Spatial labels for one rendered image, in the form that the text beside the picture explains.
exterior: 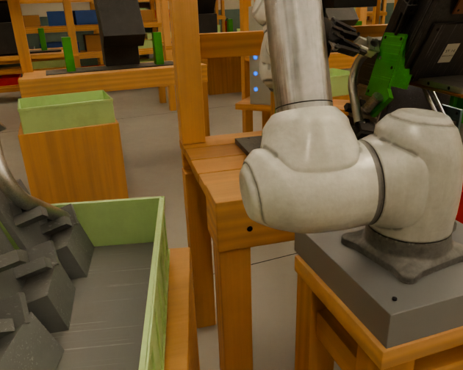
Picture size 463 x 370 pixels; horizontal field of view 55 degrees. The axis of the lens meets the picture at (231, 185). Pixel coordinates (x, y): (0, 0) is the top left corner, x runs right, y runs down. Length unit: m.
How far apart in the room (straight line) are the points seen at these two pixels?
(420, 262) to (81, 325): 0.62
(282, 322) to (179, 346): 1.32
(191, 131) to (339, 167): 1.05
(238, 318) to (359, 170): 0.75
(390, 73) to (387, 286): 0.87
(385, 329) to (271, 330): 1.36
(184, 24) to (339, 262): 1.06
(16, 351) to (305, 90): 0.60
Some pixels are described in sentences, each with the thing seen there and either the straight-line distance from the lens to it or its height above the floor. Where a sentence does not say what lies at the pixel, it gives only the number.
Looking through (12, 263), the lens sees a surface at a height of 1.01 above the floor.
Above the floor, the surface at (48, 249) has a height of 0.95.
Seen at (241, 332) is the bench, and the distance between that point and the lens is 1.40.
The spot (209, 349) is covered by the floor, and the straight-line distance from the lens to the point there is 2.04.
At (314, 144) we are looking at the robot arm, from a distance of 0.72.
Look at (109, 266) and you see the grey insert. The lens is 1.03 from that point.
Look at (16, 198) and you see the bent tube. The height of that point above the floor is 1.06.
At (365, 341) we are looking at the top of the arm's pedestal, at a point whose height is 0.83.
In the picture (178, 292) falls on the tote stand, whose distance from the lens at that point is 1.01.
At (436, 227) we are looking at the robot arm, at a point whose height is 1.01.
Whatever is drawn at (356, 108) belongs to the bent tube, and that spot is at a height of 1.04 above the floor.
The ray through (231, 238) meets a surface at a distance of 1.20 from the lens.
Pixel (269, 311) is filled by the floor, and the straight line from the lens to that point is 2.22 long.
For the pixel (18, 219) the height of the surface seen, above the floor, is 1.00.
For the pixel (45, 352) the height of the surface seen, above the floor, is 0.88.
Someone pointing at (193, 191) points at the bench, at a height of 0.68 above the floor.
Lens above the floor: 1.38
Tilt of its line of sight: 22 degrees down
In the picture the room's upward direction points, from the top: 2 degrees counter-clockwise
